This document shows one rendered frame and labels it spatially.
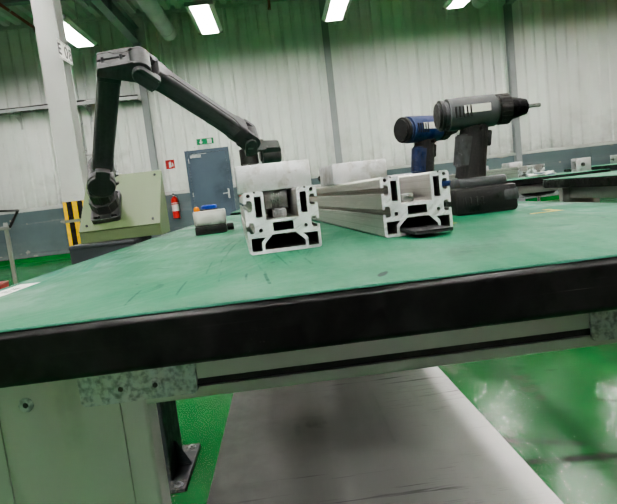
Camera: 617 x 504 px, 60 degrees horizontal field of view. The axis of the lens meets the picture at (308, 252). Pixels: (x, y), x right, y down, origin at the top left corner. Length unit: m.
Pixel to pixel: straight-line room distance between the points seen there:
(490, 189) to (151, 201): 1.09
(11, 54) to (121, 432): 13.76
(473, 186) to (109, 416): 0.75
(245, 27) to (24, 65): 4.98
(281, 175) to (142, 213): 0.98
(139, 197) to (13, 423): 1.27
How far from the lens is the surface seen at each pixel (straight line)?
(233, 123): 1.57
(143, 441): 0.56
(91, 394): 0.55
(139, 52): 1.47
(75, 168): 7.86
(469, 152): 1.06
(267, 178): 0.80
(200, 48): 13.03
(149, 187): 1.81
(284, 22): 13.07
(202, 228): 1.37
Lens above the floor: 0.86
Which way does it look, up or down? 6 degrees down
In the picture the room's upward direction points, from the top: 7 degrees counter-clockwise
